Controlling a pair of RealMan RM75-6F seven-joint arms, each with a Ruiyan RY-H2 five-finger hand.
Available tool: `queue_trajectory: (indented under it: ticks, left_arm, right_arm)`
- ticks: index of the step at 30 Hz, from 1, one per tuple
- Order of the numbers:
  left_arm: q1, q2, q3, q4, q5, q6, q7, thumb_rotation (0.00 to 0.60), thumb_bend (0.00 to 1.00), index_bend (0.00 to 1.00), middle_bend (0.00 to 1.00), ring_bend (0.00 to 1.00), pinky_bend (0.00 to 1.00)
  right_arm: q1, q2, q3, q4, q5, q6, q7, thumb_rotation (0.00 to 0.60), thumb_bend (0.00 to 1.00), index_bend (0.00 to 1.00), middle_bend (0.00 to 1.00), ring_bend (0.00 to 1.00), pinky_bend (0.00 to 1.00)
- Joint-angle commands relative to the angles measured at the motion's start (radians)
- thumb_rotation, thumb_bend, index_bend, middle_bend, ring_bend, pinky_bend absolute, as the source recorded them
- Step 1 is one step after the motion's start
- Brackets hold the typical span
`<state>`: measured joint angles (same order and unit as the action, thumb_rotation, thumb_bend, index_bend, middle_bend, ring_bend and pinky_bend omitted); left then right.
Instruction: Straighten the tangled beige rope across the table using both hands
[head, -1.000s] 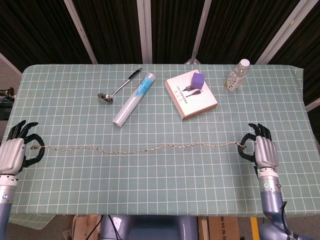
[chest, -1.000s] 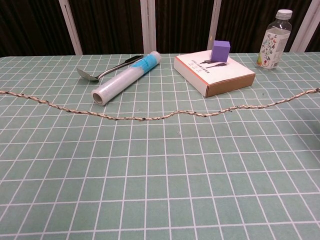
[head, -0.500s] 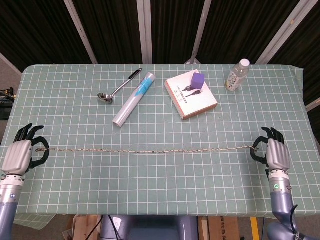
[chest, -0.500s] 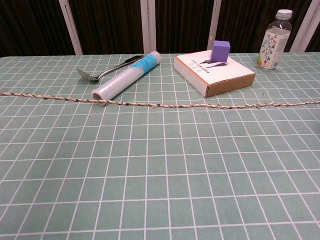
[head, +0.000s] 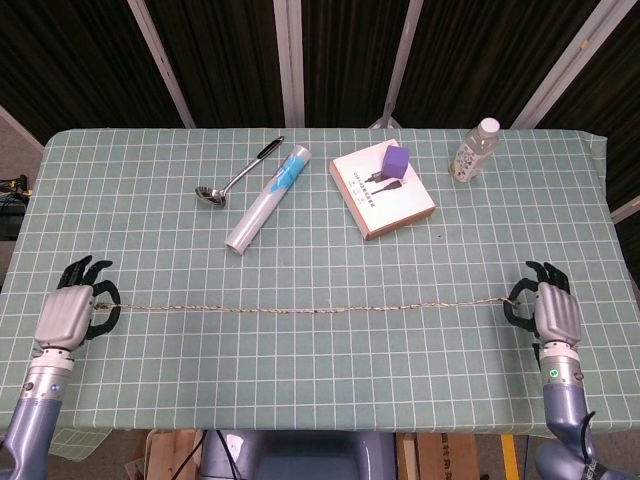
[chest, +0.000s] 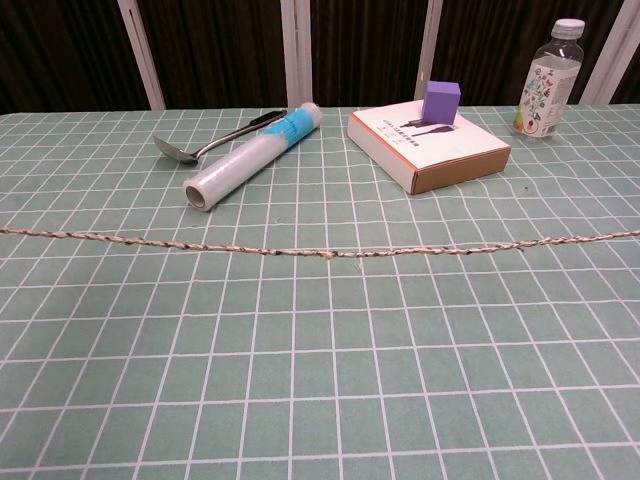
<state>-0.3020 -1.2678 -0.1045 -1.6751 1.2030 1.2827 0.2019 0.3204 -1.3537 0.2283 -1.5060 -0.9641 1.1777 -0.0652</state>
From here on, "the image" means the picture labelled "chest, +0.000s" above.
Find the clear plastic wrap roll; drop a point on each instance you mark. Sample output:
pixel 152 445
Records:
pixel 240 160

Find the white cardboard box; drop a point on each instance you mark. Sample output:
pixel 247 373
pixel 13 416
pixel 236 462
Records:
pixel 440 150

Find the green checked tablecloth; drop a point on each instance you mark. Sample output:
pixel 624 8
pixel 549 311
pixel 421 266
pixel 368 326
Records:
pixel 450 350

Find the purple cube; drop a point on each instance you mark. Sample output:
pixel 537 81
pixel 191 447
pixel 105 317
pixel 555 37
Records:
pixel 441 102

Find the black curtain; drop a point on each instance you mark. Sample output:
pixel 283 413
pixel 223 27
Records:
pixel 225 50

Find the clear plastic bottle floral label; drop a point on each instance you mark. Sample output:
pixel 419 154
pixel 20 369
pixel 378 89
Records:
pixel 542 95

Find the white frame post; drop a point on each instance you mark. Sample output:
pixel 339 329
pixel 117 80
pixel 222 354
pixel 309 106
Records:
pixel 297 50
pixel 145 70
pixel 612 65
pixel 429 50

